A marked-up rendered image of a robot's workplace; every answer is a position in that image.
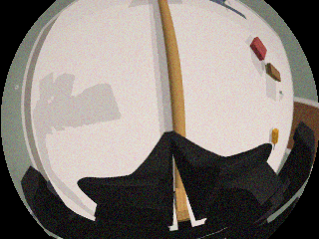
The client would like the red rectangular block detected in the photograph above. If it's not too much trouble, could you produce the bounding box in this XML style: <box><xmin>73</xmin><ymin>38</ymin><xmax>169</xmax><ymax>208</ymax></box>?
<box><xmin>250</xmin><ymin>37</ymin><xmax>267</xmax><ymax>60</ymax></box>

